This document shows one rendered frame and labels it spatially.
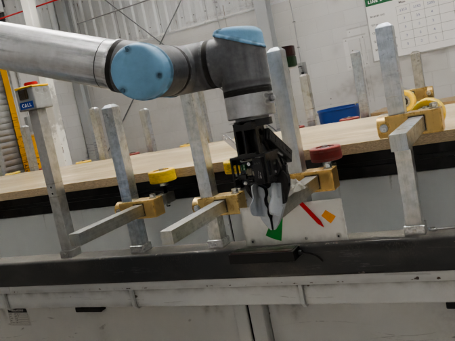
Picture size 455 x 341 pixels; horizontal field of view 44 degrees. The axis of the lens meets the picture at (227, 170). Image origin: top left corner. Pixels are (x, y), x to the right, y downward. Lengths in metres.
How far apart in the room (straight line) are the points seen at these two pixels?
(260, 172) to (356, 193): 0.59
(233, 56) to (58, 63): 0.30
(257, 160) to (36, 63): 0.42
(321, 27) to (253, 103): 8.03
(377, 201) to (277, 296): 0.36
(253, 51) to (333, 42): 7.94
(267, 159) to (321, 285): 0.53
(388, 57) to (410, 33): 7.32
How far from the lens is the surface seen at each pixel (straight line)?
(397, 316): 1.68
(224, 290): 1.55
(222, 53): 1.01
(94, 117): 2.99
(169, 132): 10.63
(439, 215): 1.53
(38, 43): 1.04
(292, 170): 1.34
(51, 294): 1.91
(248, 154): 1.00
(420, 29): 8.55
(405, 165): 1.28
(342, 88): 8.92
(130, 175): 1.58
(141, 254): 1.59
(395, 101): 1.27
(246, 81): 1.00
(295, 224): 1.37
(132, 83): 0.92
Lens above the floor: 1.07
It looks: 7 degrees down
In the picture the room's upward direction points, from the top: 11 degrees counter-clockwise
